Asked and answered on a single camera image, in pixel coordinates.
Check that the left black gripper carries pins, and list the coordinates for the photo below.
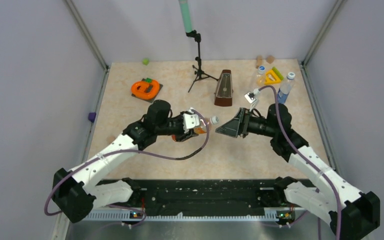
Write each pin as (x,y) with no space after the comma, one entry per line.
(182,136)

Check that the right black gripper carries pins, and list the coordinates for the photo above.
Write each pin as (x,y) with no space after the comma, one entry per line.
(231,128)

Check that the white bottle cap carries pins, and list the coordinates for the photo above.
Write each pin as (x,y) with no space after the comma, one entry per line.
(214,120)

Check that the orange clear plastic bottle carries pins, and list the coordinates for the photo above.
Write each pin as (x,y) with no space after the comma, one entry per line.
(204,125)

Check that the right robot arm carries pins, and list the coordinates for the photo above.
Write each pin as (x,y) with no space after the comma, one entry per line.
(350,213)

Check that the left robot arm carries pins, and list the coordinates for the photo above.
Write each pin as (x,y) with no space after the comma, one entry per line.
(78,191)

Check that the clear bottle blue cap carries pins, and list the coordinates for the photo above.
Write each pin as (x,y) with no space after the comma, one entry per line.
(258,78)

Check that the blue water bottle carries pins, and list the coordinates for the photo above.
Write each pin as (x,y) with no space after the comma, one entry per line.
(285,88)

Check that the brown metronome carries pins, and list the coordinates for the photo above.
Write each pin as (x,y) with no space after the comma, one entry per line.
(223,95)

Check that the black tripod stand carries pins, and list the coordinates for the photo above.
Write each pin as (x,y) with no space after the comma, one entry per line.
(199,73)

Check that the yellow triangle toy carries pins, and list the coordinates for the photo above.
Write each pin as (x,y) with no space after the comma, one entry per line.
(271,78)

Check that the wooden cube near left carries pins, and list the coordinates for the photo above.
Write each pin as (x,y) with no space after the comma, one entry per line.
(110,139)

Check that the green stick toy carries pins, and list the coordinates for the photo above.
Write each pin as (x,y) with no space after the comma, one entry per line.
(277,72)

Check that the small green cube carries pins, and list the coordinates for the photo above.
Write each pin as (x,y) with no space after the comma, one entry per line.
(145,61)

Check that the left wooden block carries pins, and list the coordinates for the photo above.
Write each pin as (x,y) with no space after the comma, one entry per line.
(259,61)

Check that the wooden block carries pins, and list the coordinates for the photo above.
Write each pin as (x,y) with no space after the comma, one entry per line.
(259,61)
(270,59)

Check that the right wooden block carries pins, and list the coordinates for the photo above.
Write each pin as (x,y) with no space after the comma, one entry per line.
(270,59)

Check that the purple block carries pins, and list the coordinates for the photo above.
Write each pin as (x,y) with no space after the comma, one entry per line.
(92,117)

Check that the green foam microphone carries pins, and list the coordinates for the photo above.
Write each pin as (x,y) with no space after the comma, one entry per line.
(186,17)

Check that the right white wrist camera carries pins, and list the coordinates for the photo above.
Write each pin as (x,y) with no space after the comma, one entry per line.
(252,98)

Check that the grey square base plate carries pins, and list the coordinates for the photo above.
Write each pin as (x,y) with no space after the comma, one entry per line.
(155,94)

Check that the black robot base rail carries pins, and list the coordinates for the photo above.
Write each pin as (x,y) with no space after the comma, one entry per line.
(216,200)

